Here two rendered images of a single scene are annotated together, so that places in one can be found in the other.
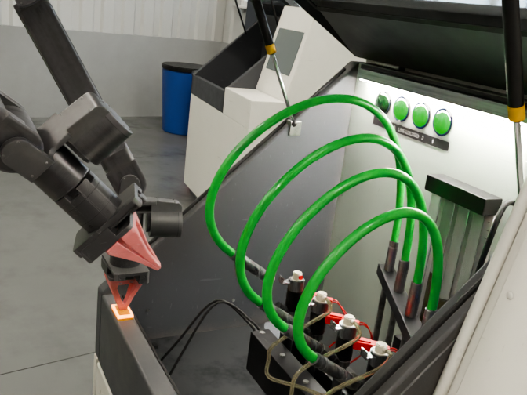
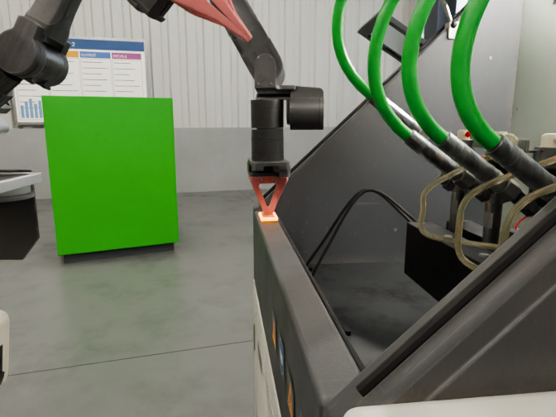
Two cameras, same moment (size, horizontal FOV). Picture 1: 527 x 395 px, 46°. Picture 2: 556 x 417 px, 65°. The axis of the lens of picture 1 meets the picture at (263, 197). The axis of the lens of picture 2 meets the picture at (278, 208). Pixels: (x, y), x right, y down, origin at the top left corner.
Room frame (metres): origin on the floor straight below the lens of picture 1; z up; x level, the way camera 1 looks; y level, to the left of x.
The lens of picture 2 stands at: (0.35, -0.06, 1.13)
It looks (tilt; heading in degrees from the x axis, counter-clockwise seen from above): 11 degrees down; 22
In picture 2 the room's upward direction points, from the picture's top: straight up
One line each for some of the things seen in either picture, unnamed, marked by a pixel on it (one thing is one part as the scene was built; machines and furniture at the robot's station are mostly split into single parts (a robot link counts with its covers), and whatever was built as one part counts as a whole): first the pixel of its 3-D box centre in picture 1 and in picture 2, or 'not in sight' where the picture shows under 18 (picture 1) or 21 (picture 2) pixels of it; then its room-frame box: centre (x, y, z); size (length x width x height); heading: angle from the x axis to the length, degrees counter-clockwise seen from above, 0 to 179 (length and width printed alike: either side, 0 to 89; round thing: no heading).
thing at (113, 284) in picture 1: (121, 284); (267, 188); (1.08, 0.25, 1.01); 0.07 x 0.07 x 0.09; 29
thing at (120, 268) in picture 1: (125, 252); (267, 149); (1.07, 0.24, 1.08); 0.10 x 0.07 x 0.07; 29
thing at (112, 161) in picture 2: not in sight; (112, 174); (3.42, 2.73, 0.65); 0.95 x 0.86 x 1.30; 136
